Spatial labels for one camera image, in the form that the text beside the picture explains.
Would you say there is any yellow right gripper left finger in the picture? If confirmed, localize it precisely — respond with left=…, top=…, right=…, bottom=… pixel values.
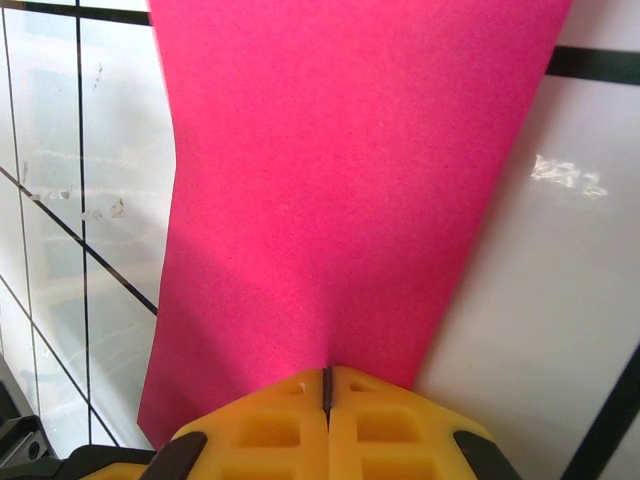
left=144, top=367, right=331, bottom=480

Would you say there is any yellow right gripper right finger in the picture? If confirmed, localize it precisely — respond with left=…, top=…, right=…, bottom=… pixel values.
left=325, top=364, right=519, bottom=480

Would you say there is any pink cloth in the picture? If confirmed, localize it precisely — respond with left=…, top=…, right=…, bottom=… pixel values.
left=135, top=0, right=574, bottom=451

